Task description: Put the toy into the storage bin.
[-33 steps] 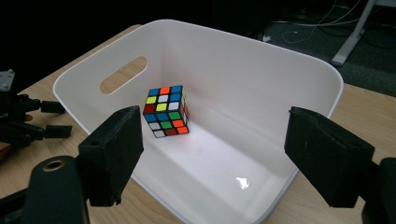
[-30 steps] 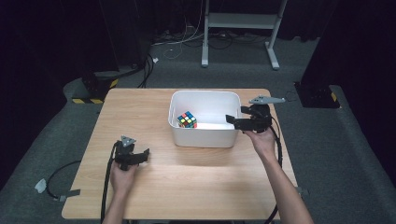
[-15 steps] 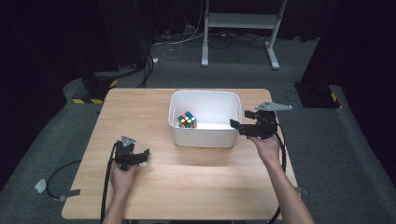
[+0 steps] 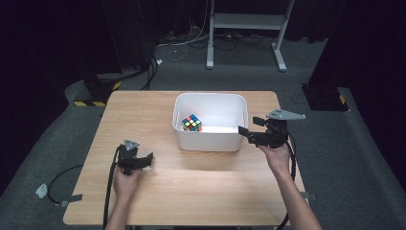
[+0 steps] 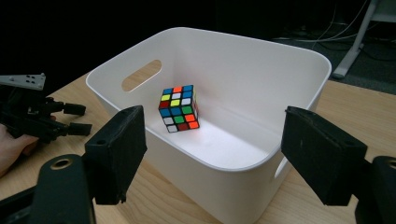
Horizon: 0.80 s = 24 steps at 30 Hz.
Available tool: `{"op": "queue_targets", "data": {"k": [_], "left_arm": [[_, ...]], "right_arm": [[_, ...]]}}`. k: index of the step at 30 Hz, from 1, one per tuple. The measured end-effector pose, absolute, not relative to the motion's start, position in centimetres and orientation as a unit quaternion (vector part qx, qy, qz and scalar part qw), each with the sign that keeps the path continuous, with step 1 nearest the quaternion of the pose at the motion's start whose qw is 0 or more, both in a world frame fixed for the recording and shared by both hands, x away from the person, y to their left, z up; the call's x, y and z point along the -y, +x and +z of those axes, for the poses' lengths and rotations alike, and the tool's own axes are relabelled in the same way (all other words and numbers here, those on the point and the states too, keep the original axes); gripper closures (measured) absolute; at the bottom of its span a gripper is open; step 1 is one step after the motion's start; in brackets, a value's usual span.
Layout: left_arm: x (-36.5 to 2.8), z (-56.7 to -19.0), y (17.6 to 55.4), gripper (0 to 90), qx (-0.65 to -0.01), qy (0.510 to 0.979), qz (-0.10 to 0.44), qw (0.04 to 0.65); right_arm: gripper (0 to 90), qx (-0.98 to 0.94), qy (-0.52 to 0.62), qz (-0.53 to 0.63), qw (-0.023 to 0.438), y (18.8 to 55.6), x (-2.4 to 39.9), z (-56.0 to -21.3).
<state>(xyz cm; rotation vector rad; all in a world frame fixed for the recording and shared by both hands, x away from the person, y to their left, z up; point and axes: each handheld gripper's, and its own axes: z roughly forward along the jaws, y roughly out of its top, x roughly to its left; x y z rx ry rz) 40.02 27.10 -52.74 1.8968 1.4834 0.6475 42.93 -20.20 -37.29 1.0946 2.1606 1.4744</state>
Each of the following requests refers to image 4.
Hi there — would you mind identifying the white metal stand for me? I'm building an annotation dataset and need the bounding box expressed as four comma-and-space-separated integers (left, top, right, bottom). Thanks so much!
205, 0, 296, 73

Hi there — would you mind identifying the multicoloured puzzle cube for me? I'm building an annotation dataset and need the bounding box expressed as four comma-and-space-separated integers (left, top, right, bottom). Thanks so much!
181, 113, 204, 133

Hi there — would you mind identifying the person's right hand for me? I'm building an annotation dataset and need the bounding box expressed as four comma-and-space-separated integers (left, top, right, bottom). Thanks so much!
258, 140, 292, 176

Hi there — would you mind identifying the black base with yellow stripes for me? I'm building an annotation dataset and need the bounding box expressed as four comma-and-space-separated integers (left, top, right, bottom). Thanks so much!
73, 71, 124, 108

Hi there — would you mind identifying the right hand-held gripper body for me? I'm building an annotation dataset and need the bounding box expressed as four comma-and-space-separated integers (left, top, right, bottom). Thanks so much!
255, 108, 306, 150

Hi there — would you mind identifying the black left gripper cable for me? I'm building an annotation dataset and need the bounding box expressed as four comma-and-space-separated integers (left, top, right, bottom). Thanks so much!
101, 145, 124, 230

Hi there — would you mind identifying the black floor cable bundle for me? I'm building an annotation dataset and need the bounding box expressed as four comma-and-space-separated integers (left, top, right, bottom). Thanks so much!
140, 55, 160, 92

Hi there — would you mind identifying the black floor cable loop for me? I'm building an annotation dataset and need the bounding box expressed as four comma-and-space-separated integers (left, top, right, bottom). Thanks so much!
47, 164, 84, 205

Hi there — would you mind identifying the white floor cable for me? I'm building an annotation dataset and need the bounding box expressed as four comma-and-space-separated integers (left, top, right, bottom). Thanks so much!
155, 18, 212, 62

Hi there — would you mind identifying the white tag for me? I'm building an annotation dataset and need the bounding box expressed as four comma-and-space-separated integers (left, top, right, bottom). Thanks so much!
34, 182, 49, 199

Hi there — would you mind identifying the black square base plate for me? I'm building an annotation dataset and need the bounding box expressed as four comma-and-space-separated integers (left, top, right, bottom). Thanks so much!
301, 83, 350, 112

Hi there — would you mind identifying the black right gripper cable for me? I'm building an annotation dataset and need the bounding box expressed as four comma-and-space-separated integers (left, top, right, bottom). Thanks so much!
275, 139, 299, 230

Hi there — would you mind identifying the person's left hand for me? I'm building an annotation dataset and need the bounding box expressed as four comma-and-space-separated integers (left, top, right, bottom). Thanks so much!
112, 165, 144, 201

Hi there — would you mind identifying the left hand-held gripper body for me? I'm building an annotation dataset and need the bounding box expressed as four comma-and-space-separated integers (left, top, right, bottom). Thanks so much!
116, 139, 144, 176

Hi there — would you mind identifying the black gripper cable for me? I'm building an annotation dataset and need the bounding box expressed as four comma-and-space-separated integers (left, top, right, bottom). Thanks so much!
275, 139, 299, 230
101, 145, 124, 230

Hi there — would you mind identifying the grey tape strip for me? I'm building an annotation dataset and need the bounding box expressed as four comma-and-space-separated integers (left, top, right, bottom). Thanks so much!
58, 194, 83, 208
301, 191, 318, 202

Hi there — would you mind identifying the white plastic bin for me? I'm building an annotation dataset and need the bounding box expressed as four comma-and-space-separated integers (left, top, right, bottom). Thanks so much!
171, 91, 249, 152

